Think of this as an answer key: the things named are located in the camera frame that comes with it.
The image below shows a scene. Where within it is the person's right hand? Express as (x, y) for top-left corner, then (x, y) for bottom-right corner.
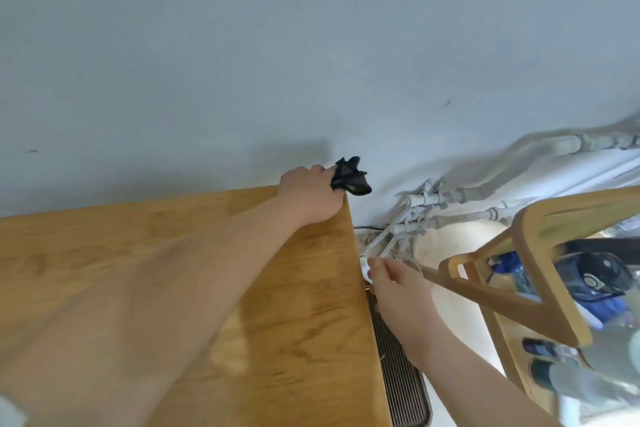
(365, 257), (448, 368)

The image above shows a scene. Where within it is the person's left hand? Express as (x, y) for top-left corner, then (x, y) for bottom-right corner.
(277, 164), (347, 229)

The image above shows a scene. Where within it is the dark grey cleaning cloth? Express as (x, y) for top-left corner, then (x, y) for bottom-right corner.
(329, 156), (373, 197)

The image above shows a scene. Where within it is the person's right forearm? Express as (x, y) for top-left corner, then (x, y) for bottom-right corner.
(403, 327), (564, 427)

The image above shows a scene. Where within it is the person's left forearm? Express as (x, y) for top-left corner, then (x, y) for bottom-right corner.
(0, 197), (304, 427)

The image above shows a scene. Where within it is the person's white shirt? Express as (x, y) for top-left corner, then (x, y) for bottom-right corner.
(0, 395), (29, 427)

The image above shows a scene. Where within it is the wooden table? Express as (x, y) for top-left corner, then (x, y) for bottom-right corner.
(0, 185), (393, 427)

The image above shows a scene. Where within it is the small dark blue bottle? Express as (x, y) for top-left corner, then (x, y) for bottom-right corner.
(522, 337), (574, 358)

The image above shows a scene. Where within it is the wooden rattan chair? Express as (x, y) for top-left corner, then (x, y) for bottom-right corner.
(417, 185), (640, 413)

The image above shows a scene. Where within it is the teal capped bottle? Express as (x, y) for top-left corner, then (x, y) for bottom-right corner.
(529, 359), (591, 393)

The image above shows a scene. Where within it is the blue patterned bag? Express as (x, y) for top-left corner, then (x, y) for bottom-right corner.
(575, 296), (629, 330)

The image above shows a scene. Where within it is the white tube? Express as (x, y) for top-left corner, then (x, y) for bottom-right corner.
(557, 394), (591, 427)

